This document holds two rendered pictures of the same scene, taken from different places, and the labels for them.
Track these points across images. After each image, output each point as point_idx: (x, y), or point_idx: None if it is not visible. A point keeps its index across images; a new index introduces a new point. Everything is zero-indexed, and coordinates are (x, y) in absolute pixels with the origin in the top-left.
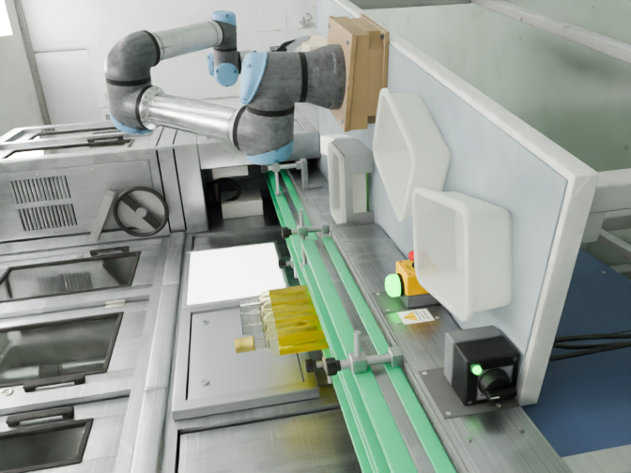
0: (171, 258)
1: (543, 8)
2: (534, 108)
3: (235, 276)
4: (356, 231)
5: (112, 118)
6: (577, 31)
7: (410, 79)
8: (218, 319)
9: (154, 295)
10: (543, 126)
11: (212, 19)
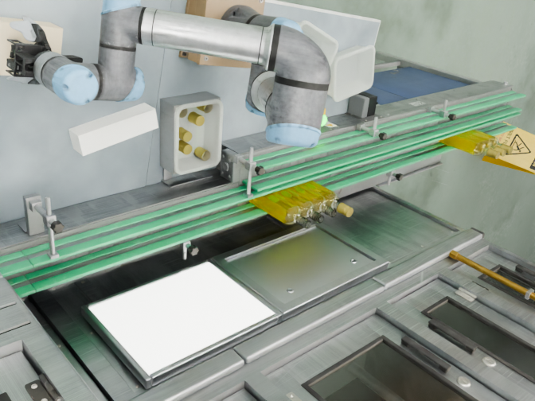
0: (171, 391)
1: None
2: None
3: (196, 305)
4: (239, 145)
5: (318, 136)
6: None
7: (279, 15)
8: (279, 285)
9: (259, 367)
10: None
11: (138, 5)
